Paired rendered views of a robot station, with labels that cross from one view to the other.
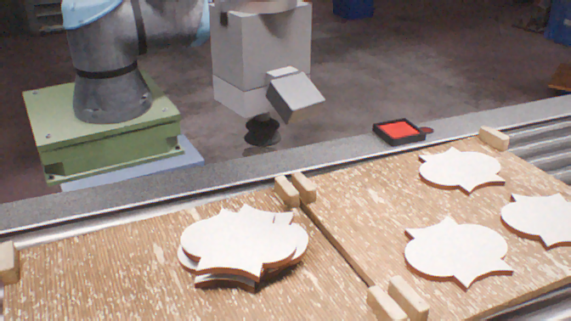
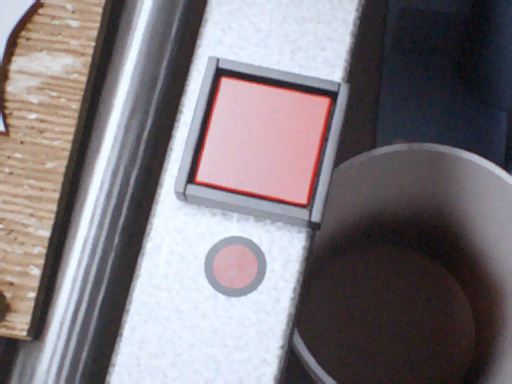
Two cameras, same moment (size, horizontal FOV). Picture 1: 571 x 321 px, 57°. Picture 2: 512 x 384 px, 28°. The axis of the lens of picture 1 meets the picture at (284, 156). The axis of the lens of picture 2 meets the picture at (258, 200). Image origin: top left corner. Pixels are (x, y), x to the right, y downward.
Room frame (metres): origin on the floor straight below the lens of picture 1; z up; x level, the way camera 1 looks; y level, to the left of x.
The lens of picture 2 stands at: (1.04, -0.36, 1.41)
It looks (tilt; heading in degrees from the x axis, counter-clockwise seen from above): 74 degrees down; 129
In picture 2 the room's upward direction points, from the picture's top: 5 degrees counter-clockwise
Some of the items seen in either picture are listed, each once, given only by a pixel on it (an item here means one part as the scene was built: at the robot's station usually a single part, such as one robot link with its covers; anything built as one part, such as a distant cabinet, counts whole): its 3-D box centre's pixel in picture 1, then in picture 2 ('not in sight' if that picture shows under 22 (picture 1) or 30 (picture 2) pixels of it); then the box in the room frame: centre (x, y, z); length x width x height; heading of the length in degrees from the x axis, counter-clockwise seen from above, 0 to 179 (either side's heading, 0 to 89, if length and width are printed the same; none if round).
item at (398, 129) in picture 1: (398, 132); (263, 143); (0.94, -0.23, 0.92); 0.06 x 0.06 x 0.01; 22
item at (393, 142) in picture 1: (398, 132); (263, 142); (0.94, -0.23, 0.92); 0.08 x 0.08 x 0.02; 22
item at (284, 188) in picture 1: (286, 191); not in sight; (0.68, 0.00, 0.95); 0.06 x 0.02 x 0.03; 25
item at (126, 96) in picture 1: (110, 83); not in sight; (0.97, 0.34, 1.01); 0.15 x 0.15 x 0.10
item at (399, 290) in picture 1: (408, 300); not in sight; (0.45, -0.14, 0.95); 0.06 x 0.02 x 0.03; 25
